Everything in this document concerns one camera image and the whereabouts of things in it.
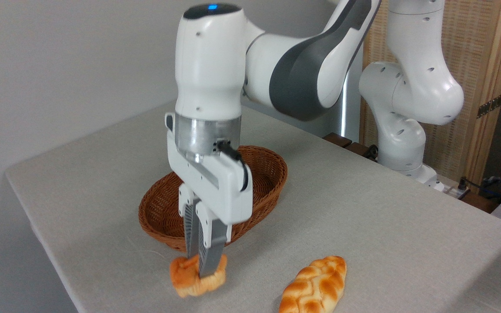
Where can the round knotted bread roll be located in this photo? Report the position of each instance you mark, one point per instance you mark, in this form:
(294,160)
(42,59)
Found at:
(185,278)

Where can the metal screen hinge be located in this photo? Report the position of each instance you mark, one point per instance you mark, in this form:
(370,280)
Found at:
(489,105)

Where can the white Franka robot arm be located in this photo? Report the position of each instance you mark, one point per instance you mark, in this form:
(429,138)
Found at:
(207,65)

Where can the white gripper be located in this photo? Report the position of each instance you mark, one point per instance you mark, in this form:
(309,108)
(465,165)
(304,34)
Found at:
(220,187)

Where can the long braided bread loaf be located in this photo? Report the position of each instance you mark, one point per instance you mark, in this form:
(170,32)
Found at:
(315,287)

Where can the grey tablecloth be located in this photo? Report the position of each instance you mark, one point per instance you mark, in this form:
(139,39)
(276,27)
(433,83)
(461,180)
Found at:
(363,217)

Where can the dark brown wooden block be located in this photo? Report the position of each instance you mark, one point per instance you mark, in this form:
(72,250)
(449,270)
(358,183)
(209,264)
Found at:
(337,139)
(357,149)

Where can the white power strip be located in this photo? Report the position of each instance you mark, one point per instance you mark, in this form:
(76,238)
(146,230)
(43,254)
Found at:
(452,191)

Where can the brown wicker oval basket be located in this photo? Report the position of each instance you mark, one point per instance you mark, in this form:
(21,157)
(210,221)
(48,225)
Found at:
(268,174)

